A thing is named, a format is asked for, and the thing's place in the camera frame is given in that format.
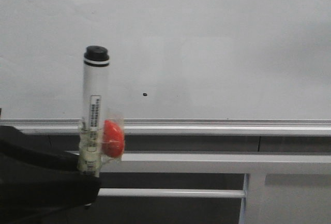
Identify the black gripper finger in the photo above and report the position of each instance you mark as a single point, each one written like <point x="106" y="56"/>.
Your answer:
<point x="38" y="180"/>

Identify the red round magnet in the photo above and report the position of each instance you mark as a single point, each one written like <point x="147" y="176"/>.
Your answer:
<point x="113" y="142"/>

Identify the white black whiteboard marker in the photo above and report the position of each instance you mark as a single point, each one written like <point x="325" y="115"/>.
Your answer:
<point x="96" y="63"/>

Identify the white whiteboard with aluminium tray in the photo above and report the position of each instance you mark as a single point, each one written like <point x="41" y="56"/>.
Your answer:
<point x="208" y="67"/>

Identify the white metal whiteboard stand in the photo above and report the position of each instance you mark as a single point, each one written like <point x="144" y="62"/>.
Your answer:
<point x="279" y="187"/>

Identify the white horizontal stand rod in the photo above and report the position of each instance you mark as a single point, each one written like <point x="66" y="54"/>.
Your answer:
<point x="180" y="193"/>

